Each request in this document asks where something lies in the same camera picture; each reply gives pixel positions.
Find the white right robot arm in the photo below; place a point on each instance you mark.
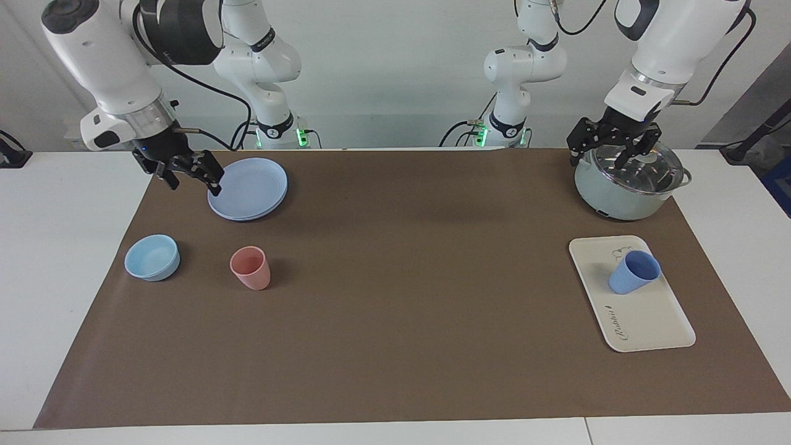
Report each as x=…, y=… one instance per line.
x=105, y=55

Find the black tripod leg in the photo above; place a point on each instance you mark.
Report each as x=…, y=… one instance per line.
x=757, y=133

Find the brown paper table mat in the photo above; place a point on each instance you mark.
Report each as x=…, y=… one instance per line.
x=401, y=321

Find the lavender blue plate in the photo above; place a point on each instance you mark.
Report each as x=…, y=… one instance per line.
x=253, y=188

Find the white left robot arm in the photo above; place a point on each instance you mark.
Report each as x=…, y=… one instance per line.
x=673, y=37

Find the blue cup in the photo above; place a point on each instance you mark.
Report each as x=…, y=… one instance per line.
x=630, y=278

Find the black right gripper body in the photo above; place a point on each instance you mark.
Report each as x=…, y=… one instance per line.
x=170, y=154

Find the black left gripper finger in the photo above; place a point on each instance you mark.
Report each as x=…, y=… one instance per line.
x=625, y=157
x=576, y=153

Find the black stand foot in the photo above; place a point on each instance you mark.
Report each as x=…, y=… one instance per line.
x=12, y=154

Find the pink cup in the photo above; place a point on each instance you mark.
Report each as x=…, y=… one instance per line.
x=252, y=275

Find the glass pot lid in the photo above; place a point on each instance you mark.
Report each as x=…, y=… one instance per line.
x=649, y=173

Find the cream tray with rabbit print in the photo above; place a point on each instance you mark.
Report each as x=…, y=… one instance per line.
x=642, y=315

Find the pale green cooking pot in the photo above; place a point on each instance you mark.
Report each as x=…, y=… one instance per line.
x=609, y=198

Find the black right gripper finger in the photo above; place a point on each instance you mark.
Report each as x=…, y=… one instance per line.
x=216, y=182
x=170, y=179

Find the light blue bowl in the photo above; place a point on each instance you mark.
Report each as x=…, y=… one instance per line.
x=153, y=256

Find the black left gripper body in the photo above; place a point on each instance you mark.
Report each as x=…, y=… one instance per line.
x=615, y=130

